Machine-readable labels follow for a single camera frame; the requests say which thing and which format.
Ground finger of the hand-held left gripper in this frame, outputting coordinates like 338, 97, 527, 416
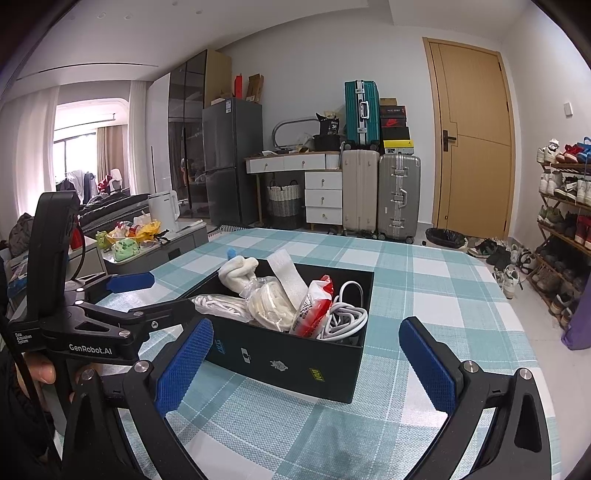
65, 271, 155, 306
74, 298, 200, 343

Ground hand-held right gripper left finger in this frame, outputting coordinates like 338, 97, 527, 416
62, 315, 214, 480

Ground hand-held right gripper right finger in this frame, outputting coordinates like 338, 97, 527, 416
398, 316, 552, 480

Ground white cable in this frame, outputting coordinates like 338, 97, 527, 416
320, 280, 369, 343

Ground black cardboard box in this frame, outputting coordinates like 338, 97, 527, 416
185, 257, 374, 404

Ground beige pad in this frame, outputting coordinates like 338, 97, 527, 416
246, 279, 301, 331

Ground red and white packet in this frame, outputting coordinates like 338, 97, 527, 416
289, 274, 334, 337

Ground white printed plastic packet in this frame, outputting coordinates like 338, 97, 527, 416
267, 250, 309, 306

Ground person's left forearm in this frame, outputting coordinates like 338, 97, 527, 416
0, 258, 63, 480

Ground person's left hand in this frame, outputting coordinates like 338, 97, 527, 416
16, 352, 102, 404

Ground dark jacket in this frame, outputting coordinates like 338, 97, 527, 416
8, 213, 36, 257

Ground yellow plastic bag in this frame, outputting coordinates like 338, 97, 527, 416
131, 220, 163, 241

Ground teal checked tablecloth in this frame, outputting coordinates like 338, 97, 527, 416
92, 227, 567, 480

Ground grey low cabinet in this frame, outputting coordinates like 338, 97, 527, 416
101, 219, 210, 278

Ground black sofa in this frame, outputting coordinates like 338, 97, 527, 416
78, 191, 153, 232

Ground white electric kettle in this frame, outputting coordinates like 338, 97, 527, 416
147, 189, 181, 230

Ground hanging clothes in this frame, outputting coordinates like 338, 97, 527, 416
54, 168, 131, 195

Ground brown curtain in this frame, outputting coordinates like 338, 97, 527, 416
95, 124, 126, 179

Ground pile of loose shoes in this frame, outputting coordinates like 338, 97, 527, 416
466, 236, 537, 301

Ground black trash bin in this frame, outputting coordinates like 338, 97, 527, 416
424, 226, 468, 250

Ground white curtain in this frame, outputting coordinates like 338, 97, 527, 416
128, 80, 149, 195

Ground white wardrobe panel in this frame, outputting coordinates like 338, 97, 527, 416
146, 71, 172, 195

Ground purple cloth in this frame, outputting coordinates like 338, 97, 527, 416
560, 295, 591, 352

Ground grey refrigerator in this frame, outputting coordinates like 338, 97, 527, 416
202, 97, 264, 227

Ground dark glass wardrobe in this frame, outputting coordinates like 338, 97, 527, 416
168, 49, 232, 219

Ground woven laundry basket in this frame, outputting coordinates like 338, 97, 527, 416
266, 180, 302, 231

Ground silver suitcase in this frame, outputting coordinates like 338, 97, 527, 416
378, 153, 422, 243

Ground wooden shoe rack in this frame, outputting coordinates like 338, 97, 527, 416
534, 138, 591, 331

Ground beige suitcase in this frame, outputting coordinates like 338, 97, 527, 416
342, 148, 381, 237

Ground white desk with drawers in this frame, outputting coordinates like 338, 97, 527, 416
244, 152, 345, 232

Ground wooden door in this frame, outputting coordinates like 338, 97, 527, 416
422, 38, 516, 241

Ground black bag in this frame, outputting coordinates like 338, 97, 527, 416
313, 113, 345, 152

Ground black and red shoe box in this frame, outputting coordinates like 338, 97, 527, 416
379, 105, 408, 129

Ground teal suitcase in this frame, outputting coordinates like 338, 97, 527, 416
344, 80, 380, 146

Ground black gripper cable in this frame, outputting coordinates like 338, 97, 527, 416
4, 323, 63, 467

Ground oval metal frame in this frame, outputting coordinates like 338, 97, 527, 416
272, 116, 320, 150

